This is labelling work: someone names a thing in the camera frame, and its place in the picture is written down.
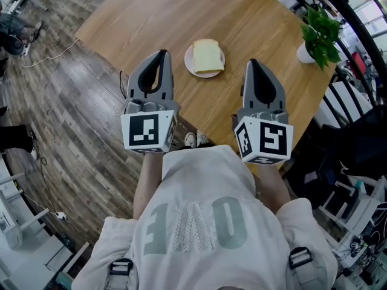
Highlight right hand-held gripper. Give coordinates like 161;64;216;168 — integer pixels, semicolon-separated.
233;58;294;166

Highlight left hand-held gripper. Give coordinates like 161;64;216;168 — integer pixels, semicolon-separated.
120;49;181;155

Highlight round pink plate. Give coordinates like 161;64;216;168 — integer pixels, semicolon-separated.
184;42;226;79

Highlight slice of white bread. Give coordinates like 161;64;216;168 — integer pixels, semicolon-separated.
192;38;226;74

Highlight person's left forearm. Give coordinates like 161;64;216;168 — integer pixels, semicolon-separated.
132;152;164;221

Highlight person's right forearm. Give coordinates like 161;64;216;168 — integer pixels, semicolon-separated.
250;161;291;216

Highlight person's left white shoe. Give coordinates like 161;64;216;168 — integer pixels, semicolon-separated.
184;131;198;148

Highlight person's white shoe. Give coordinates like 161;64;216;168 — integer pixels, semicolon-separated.
196;129;210;147
184;131;198;148

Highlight person's right white shoe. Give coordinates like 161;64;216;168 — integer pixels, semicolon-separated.
196;129;210;147

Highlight green potted plant white pot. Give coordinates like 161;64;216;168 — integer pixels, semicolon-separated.
296;5;343;72

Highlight white chair black backrest bars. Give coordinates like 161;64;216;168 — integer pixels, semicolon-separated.
313;65;379;129

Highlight black jacket on chair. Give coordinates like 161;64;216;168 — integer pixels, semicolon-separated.
285;103;387;211

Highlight black curved railing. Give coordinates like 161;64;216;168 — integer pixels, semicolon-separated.
307;0;387;105

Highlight person's white printed shirt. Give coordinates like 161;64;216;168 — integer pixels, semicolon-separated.
71;144;339;290

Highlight white desk with metal legs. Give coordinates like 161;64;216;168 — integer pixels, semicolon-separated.
0;154;91;290

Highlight thin black cable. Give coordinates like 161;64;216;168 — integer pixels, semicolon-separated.
119;69;128;100

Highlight white cable on floor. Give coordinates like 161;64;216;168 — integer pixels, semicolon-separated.
20;37;80;69

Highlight black cable on floor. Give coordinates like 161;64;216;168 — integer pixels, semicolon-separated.
28;130;61;214

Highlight black harness buckle strap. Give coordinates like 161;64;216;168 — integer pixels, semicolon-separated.
288;246;314;270
104;257;134;290

